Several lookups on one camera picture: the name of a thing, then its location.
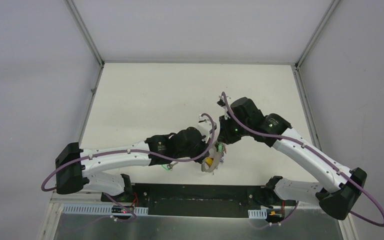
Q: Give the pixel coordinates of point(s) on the aluminium frame rail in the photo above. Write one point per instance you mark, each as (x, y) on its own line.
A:
(91, 73)
(298, 70)

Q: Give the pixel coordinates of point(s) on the green tag key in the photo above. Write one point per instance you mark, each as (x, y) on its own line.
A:
(170, 166)

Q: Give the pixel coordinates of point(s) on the aluminium frame rail right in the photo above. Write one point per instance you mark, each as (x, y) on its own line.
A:
(298, 70)

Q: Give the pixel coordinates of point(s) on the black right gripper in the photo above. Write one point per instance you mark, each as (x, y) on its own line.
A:
(224, 135)

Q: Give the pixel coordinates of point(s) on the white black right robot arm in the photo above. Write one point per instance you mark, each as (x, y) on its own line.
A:
(335, 189)

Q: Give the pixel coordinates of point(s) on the aluminium frame rail left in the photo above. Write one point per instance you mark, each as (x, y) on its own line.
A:
(91, 73)

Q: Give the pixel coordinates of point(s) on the white slotted cable duct right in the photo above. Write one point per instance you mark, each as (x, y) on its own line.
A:
(257, 214)

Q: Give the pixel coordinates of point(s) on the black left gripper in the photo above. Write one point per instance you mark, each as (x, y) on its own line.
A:
(204, 151)

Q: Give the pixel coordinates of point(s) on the yellow tag key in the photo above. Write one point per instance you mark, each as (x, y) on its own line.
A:
(209, 161)

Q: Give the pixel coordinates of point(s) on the black robot base mount plate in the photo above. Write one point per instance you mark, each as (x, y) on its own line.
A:
(188, 200)

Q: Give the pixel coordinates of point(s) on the white slotted cable duct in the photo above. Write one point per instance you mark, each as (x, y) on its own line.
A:
(257, 214)
(94, 209)

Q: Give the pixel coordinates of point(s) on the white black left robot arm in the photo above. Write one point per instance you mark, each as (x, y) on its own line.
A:
(78, 169)

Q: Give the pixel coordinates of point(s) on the white slotted cable duct left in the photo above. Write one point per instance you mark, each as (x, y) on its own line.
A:
(94, 209)

